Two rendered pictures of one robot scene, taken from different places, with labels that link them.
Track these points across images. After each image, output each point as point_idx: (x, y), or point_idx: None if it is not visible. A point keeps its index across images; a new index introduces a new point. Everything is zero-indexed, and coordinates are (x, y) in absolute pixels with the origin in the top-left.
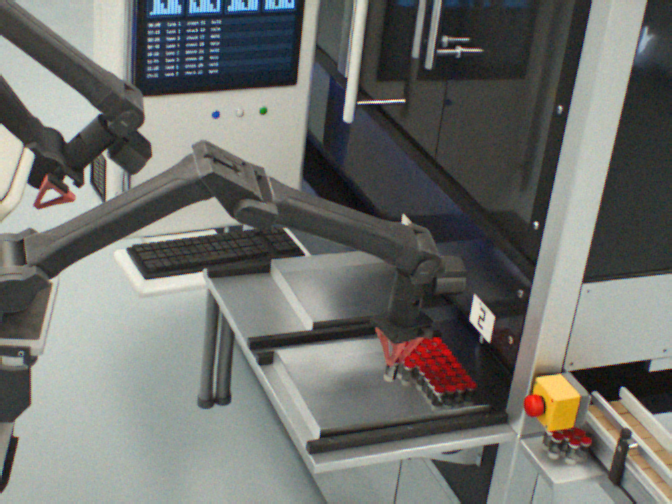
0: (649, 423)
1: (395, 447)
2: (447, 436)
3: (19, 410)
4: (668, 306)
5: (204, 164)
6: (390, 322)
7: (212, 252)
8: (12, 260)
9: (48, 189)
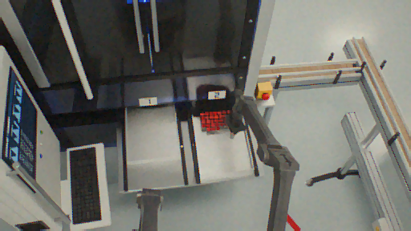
0: (265, 67)
1: (255, 147)
2: (250, 128)
3: None
4: None
5: (293, 167)
6: (238, 127)
7: (89, 185)
8: None
9: None
